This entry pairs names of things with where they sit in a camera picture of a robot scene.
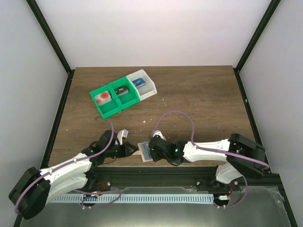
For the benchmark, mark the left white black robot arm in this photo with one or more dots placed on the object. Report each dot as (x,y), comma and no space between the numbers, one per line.
(36,188)

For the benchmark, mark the left green plastic bin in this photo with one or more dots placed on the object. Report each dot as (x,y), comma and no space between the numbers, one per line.
(108,109)

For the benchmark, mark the right black frame post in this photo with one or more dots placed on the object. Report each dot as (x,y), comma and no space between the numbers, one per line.
(258,32)

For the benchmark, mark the white plastic bin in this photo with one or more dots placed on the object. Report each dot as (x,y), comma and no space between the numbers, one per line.
(146,91)

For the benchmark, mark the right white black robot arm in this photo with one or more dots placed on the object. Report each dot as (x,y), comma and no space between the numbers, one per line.
(242,157)

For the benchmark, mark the black card stack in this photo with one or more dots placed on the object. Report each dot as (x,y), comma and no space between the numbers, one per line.
(121,90)

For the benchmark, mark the green plastic bin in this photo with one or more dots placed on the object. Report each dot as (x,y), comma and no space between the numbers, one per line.
(128,99)
(108,109)

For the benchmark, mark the middle green plastic bin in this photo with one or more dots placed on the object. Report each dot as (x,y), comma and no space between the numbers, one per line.
(128,99)

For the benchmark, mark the left black frame post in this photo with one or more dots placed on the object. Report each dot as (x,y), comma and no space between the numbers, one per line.
(48,33)

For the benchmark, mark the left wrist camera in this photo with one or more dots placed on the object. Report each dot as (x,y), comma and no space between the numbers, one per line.
(120,136)

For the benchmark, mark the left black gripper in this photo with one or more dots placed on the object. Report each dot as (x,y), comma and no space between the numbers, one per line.
(127,145)

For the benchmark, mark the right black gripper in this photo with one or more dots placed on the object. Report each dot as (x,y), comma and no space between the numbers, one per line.
(155,157)

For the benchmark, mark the blue credit card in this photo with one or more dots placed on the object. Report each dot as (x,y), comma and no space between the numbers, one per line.
(145,152)

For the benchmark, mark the blue card stack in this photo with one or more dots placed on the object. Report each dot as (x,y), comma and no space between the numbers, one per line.
(139,82)

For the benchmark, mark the white red card stack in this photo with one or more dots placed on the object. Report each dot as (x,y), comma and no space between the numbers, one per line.
(103,98)

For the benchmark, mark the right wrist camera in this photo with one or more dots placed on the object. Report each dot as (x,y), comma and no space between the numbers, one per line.
(157,133)

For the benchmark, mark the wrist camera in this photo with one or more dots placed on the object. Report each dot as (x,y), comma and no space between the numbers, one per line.
(157,133)
(120,136)

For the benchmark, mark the black frame post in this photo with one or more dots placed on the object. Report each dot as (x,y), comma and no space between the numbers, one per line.
(258,32)
(48,33)

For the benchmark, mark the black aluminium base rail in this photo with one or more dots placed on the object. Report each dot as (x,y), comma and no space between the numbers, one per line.
(201,178)

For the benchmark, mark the light blue slotted cable duct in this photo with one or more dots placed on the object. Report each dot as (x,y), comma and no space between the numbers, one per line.
(154,198)

